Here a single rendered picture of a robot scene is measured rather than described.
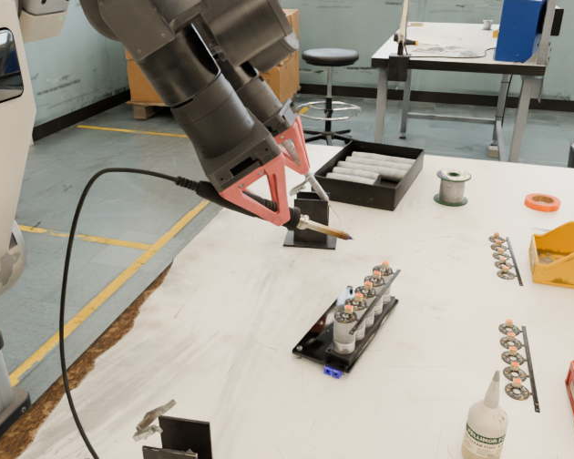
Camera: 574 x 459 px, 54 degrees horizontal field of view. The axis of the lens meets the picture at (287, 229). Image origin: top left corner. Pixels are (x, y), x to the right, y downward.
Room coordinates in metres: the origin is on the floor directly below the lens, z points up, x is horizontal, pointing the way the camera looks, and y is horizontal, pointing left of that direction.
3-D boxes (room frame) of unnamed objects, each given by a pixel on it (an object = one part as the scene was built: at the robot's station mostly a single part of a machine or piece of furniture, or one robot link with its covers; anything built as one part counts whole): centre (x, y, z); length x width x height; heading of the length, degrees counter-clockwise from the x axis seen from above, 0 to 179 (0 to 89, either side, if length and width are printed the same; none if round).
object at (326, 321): (0.56, -0.08, 0.76); 0.16 x 0.07 x 0.01; 151
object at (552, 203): (0.94, -0.46, 0.76); 0.06 x 0.06 x 0.01
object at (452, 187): (0.97, -0.30, 0.78); 0.06 x 0.06 x 0.05
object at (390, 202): (1.05, -0.17, 0.77); 0.24 x 0.16 x 0.04; 156
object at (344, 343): (0.51, -0.06, 0.79); 0.02 x 0.02 x 0.05
